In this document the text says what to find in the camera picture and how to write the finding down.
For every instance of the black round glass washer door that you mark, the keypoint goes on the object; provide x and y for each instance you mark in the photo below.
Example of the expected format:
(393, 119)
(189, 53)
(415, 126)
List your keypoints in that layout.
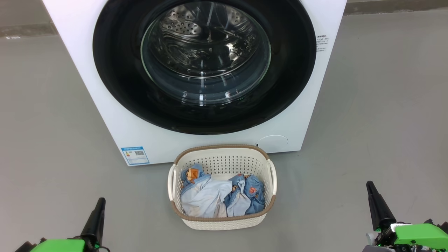
(115, 70)

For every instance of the blue energy label sticker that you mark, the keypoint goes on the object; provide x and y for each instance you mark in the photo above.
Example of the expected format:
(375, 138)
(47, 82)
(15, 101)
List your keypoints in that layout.
(135, 155)

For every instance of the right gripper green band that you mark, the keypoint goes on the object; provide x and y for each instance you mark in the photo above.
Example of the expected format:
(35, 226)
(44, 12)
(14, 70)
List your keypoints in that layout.
(416, 234)

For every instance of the pale blue white garment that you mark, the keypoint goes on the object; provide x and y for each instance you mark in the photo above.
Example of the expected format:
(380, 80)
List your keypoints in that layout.
(204, 196)

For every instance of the stainless steel washing machine drum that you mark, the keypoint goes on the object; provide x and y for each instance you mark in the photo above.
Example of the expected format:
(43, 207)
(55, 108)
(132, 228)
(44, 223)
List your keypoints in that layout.
(206, 45)

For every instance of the blue garment with orange prints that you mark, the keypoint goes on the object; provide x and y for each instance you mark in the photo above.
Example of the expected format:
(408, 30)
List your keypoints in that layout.
(253, 196)

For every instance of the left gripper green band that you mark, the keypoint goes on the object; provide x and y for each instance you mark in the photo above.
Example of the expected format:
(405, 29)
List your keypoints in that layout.
(59, 246)

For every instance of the round white filter cover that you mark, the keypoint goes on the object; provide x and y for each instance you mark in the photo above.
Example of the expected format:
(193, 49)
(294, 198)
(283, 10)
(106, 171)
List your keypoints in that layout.
(272, 144)

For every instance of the white front-load washing machine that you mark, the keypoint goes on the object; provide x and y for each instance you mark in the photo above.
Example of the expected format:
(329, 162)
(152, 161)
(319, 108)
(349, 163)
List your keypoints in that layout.
(210, 143)

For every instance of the cream perforated laundry basket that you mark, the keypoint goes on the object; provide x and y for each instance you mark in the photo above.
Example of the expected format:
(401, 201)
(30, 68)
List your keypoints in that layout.
(224, 162)

